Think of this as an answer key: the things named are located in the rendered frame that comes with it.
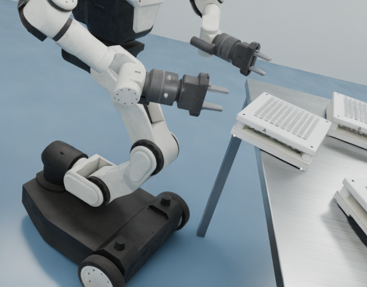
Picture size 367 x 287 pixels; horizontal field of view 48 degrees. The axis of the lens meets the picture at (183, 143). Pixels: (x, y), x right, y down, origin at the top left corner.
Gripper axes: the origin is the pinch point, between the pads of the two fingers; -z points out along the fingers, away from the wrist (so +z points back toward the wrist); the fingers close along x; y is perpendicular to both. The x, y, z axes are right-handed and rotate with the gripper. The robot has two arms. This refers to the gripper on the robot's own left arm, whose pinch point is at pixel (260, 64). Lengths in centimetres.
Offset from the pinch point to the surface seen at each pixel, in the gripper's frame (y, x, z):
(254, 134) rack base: 27.4, 10.5, -17.0
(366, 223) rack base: 38, 10, -55
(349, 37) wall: -345, 52, 50
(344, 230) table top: 41, 13, -52
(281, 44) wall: -301, 77, 105
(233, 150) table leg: -13.5, 44.8, 2.8
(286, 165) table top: 29.2, 13.1, -29.9
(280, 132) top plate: 27.2, 5.9, -23.9
